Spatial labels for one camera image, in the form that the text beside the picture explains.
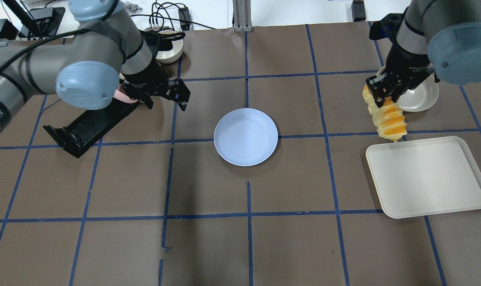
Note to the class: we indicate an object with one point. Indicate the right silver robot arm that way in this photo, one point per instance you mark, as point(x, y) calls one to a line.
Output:
point(431, 37)

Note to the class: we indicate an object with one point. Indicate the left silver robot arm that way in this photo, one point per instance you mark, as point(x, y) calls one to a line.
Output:
point(83, 67)

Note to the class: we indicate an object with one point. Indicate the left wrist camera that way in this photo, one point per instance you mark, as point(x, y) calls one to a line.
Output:
point(161, 40)

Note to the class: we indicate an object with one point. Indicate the aluminium frame post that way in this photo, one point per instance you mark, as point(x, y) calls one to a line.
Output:
point(242, 16)

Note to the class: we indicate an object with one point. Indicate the cream round plate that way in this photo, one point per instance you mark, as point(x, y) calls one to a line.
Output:
point(421, 98)

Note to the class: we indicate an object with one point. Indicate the pink plate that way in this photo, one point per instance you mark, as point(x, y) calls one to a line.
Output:
point(123, 97)

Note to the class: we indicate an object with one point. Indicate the cream bowl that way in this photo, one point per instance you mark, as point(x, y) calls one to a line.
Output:
point(168, 57)

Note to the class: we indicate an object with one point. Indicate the white rectangular tray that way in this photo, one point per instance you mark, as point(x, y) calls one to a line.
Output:
point(425, 177)

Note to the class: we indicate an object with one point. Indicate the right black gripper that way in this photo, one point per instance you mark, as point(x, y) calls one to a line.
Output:
point(404, 64)

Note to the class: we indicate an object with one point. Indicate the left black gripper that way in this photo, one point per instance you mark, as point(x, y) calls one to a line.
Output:
point(150, 80)

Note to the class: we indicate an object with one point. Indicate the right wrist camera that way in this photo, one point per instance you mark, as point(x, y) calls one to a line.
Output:
point(387, 28)

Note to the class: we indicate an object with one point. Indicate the black dish rack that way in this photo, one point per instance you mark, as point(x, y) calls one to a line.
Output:
point(77, 137)

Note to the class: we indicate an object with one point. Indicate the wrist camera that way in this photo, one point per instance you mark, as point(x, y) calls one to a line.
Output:
point(161, 40)
point(387, 28)

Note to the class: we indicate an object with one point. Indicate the orange striped bread loaf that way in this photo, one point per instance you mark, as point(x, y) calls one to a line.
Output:
point(388, 119)

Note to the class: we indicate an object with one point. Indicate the blue round plate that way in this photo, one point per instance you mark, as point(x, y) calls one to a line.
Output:
point(245, 137)

